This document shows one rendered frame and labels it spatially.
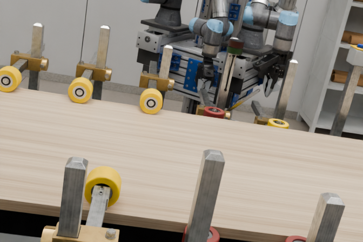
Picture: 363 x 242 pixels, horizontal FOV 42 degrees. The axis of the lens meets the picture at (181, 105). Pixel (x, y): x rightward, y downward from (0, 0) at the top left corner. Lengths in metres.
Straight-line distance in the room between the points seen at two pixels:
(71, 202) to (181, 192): 0.43
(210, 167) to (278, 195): 0.54
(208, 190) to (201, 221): 0.06
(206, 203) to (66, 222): 0.25
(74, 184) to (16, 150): 0.52
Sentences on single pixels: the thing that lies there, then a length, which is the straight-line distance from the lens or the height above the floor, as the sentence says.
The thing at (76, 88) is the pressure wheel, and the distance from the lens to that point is 1.69.
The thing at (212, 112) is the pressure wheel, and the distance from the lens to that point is 1.81.
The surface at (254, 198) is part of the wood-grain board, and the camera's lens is 1.28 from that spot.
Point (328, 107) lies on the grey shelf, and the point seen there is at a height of 0.18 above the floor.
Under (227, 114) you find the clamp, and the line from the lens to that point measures 1.96.
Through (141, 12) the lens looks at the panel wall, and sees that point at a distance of 4.52.
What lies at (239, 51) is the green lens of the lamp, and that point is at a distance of 1.83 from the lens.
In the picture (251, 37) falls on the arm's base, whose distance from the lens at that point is 2.48.
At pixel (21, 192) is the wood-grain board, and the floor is 0.90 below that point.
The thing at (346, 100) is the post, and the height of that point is 1.00.
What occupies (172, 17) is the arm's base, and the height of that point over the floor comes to 1.09.
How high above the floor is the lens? 1.50
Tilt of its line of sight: 19 degrees down
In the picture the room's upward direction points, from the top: 11 degrees clockwise
